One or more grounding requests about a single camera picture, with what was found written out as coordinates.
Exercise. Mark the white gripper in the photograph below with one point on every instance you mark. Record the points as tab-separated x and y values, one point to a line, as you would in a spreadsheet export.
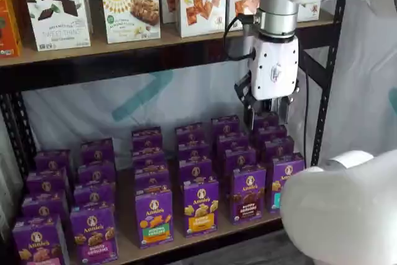
273	66

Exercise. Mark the purple Annie's box brown label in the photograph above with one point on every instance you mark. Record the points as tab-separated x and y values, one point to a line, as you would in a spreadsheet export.
225	126
232	141
248	195
240	158

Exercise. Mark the purple Annie's box teal label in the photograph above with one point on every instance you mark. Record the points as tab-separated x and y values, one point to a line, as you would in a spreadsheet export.
270	132
279	148
265	119
287	172

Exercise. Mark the purple Annie's box yellow label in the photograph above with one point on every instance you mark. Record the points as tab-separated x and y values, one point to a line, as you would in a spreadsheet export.
189	133
201	207
193	150
195	168

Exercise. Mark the purple Annie's box green label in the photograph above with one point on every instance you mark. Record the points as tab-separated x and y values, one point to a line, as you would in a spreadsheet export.
146	139
152	179
154	218
149	161

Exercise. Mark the wooden shelf board with crackers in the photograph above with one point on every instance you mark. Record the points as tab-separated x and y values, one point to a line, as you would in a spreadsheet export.
139	48

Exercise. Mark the Simple Mills almond bars box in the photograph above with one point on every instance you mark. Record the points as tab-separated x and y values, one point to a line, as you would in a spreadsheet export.
133	10

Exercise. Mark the purple Annie's box magenta label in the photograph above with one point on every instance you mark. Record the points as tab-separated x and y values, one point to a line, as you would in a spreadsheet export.
96	173
94	234
97	151
93	195

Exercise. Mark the purple Annie's box light-pink label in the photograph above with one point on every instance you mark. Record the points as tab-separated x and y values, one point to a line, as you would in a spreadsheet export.
43	206
52	161
46	182
38	240

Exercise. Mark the white Sweet Thins box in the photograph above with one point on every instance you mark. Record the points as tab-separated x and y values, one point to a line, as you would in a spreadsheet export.
56	13

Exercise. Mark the orange snack box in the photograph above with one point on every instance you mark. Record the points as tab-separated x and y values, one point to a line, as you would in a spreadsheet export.
7	29

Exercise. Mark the white fabric curtain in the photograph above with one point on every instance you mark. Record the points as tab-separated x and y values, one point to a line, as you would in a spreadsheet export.
366	75

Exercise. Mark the white sheet with teal logo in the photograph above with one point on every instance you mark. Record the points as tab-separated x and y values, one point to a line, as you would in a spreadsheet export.
93	113

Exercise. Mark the black metal shelving frame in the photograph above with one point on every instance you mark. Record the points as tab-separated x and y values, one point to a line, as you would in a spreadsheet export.
93	74

